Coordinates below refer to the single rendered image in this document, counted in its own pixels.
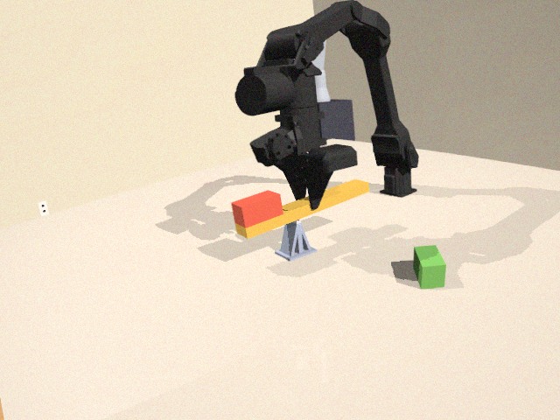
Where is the green block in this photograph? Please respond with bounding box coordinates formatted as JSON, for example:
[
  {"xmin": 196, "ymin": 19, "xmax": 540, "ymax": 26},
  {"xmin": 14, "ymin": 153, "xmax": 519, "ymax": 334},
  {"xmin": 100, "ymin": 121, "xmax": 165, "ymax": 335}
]
[{"xmin": 413, "ymin": 245, "xmax": 446, "ymax": 290}]

